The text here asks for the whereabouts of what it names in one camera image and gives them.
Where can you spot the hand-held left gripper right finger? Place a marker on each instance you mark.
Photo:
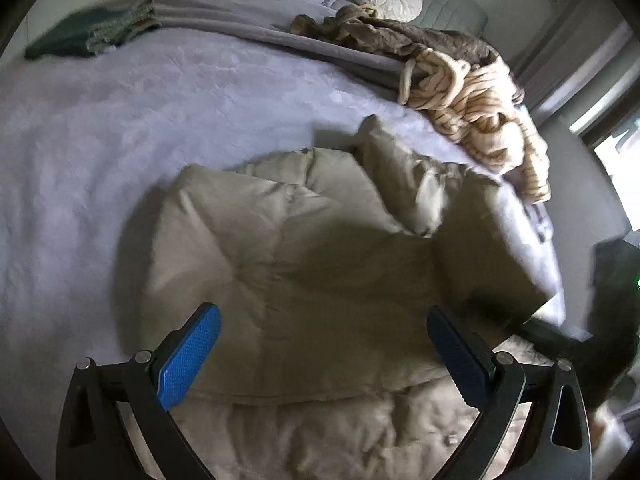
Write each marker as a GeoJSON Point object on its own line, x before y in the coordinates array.
{"type": "Point", "coordinates": [460, 355]}

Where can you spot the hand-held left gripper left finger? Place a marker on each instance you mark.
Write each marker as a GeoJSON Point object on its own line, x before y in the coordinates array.
{"type": "Point", "coordinates": [190, 355]}

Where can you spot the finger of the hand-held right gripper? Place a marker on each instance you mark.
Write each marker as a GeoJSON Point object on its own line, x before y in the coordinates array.
{"type": "Point", "coordinates": [550, 335]}

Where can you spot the beige puffer jacket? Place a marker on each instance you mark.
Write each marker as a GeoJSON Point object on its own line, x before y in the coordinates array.
{"type": "Point", "coordinates": [310, 270]}

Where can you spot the window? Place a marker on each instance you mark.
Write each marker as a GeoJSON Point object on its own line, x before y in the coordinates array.
{"type": "Point", "coordinates": [612, 160]}

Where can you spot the lavender plush blanket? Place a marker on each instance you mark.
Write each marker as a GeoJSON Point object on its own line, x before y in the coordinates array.
{"type": "Point", "coordinates": [100, 160]}

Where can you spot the beige striped cloth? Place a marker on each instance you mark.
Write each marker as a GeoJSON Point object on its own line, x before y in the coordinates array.
{"type": "Point", "coordinates": [475, 105]}

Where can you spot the brown cloth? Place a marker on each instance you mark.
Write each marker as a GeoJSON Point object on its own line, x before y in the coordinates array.
{"type": "Point", "coordinates": [440, 40]}

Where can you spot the grey fringed blanket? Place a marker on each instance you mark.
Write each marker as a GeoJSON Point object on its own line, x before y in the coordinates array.
{"type": "Point", "coordinates": [250, 25]}

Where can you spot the dark green folded cloth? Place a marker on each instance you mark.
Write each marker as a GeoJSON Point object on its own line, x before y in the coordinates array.
{"type": "Point", "coordinates": [85, 30]}

